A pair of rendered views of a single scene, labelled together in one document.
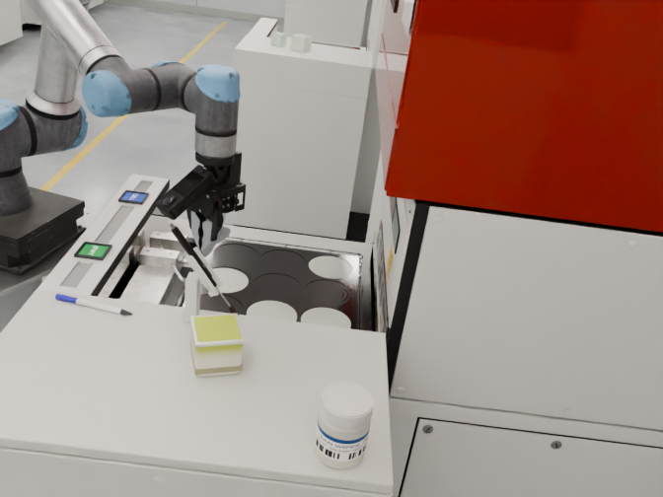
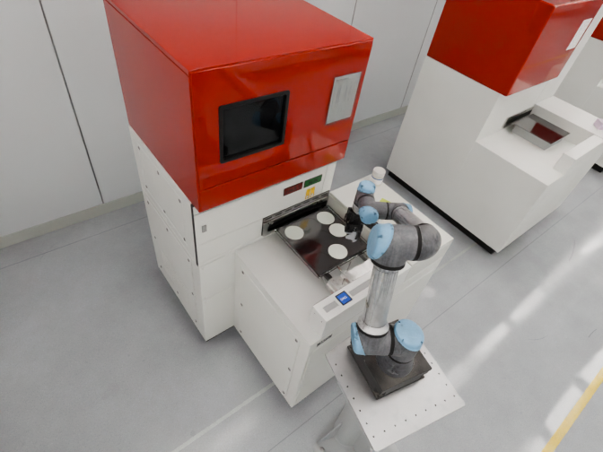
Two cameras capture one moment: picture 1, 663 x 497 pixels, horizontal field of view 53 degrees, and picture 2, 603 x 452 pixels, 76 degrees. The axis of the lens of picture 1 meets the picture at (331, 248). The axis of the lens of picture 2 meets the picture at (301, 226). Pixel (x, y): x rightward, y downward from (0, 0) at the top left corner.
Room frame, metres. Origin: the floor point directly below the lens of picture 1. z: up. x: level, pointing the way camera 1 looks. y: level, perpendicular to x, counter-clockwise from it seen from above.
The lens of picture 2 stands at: (2.23, 1.03, 2.36)
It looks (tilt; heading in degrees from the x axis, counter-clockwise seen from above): 45 degrees down; 226
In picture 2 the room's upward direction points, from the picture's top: 11 degrees clockwise
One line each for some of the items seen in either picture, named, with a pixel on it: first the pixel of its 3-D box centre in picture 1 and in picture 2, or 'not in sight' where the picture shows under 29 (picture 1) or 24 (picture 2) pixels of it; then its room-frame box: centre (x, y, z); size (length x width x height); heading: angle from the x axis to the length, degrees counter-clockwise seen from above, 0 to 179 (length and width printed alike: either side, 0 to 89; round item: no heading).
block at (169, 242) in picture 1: (169, 241); (336, 285); (1.31, 0.37, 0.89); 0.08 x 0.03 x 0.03; 92
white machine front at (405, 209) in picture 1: (389, 209); (269, 207); (1.37, -0.12, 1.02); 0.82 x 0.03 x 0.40; 2
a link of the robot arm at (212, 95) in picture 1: (216, 99); (364, 194); (1.14, 0.24, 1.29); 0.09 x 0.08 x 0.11; 54
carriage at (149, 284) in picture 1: (149, 287); (358, 274); (1.15, 0.37, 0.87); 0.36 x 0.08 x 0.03; 2
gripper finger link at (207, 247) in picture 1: (217, 236); not in sight; (1.12, 0.22, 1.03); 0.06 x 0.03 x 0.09; 143
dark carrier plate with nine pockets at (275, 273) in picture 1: (277, 286); (323, 238); (1.18, 0.10, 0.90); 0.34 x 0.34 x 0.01; 2
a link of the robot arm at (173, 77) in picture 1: (173, 87); (371, 210); (1.18, 0.33, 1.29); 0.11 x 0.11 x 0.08; 54
